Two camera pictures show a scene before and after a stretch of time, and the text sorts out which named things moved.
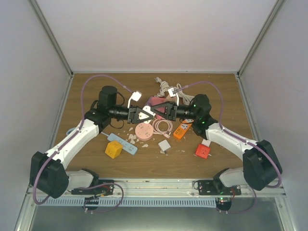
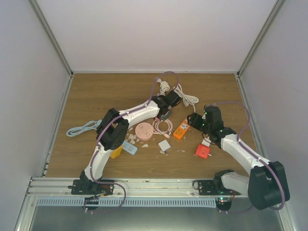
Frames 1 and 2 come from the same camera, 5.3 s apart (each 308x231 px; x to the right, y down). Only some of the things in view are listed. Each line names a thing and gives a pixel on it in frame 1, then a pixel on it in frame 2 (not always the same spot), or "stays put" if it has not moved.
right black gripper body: x=173 y=113 → x=195 y=123
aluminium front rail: x=169 y=188 stays put
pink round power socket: x=144 y=131 stays put
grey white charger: x=164 y=146 stays put
